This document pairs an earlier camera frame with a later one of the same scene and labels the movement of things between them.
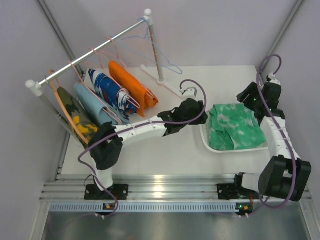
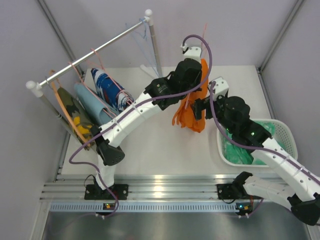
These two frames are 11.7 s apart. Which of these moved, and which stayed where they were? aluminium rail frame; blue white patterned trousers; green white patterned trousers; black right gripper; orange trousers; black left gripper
Moved: black left gripper; black right gripper; orange trousers; green white patterned trousers
Stayed: aluminium rail frame; blue white patterned trousers
